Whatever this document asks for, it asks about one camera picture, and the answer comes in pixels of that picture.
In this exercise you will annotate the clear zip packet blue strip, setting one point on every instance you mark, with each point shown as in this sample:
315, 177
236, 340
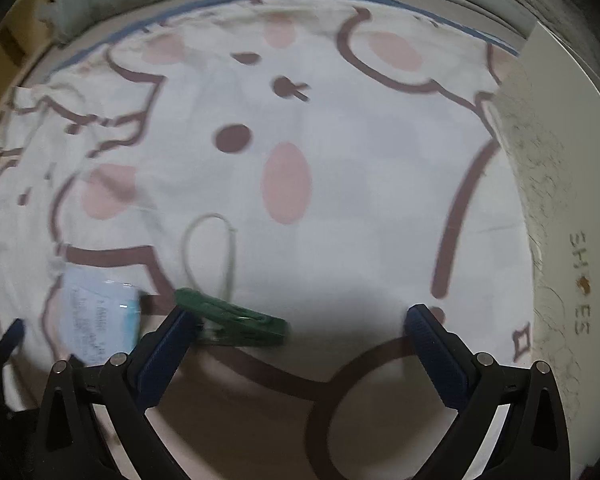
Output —
100, 315

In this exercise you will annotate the white shoe box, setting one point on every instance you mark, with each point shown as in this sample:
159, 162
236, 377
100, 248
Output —
555, 185

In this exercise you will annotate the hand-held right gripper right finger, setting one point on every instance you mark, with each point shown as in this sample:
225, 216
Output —
435, 355

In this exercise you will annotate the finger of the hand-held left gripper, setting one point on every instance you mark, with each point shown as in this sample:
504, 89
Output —
14, 332

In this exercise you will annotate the cartoon printed blanket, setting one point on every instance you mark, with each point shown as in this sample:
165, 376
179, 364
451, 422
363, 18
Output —
330, 210

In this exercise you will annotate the green clothespin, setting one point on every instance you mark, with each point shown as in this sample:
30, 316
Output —
240, 317

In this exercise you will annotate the wooden bedside shelf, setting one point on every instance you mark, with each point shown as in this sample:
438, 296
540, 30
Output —
25, 25

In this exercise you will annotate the beige knit blanket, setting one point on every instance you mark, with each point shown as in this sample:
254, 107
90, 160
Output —
565, 5

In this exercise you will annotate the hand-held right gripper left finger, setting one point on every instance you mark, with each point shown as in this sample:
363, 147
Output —
162, 355

